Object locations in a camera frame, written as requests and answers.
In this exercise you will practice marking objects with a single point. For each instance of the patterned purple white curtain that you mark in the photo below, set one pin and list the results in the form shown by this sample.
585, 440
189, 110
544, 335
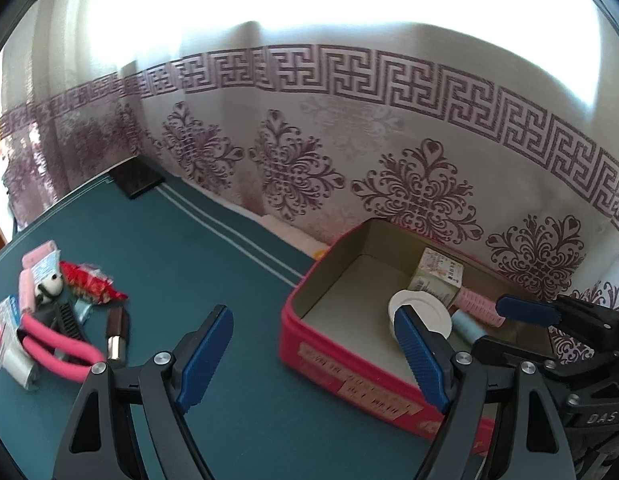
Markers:
339, 160

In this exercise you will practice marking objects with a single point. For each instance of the light blue thread spool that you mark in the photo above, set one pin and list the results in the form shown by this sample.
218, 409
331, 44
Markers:
467, 327

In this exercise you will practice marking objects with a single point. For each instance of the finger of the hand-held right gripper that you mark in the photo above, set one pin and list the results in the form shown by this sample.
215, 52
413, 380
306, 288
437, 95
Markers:
499, 347
527, 310

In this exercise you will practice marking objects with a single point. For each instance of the pink and white packet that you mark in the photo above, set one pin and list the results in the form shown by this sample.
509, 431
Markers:
41, 260

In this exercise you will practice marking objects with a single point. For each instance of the clear plastic bag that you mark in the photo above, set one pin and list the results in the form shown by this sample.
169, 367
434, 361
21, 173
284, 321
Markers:
16, 367

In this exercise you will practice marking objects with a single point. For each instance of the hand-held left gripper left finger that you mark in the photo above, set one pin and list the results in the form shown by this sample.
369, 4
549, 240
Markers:
207, 355

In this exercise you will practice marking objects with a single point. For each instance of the pink bendy foam curler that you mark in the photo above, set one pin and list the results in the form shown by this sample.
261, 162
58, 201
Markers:
64, 345

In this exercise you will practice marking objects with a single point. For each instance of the panda toy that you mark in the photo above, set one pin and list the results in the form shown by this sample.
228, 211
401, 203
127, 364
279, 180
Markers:
49, 287

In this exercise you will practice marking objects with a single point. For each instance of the white round lid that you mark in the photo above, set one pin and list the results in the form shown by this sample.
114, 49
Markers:
429, 310

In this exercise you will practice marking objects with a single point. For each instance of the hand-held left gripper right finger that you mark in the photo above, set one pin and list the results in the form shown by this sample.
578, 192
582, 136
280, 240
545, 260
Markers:
422, 355

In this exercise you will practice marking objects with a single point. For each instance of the red snack packet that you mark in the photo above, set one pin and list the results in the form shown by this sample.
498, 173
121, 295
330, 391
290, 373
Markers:
89, 282

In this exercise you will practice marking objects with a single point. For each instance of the brown lipstick tube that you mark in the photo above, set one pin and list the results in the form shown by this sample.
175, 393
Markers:
116, 330

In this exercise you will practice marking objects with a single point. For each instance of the small cream carton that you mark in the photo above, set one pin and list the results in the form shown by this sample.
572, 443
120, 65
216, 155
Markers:
437, 275

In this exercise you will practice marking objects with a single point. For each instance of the black flat object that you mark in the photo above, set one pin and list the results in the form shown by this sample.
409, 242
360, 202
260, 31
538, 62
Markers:
137, 180

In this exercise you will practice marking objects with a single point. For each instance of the black comb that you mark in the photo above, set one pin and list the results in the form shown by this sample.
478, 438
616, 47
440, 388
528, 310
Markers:
66, 320

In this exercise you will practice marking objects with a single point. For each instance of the red tin box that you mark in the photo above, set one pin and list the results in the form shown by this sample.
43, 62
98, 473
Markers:
339, 360

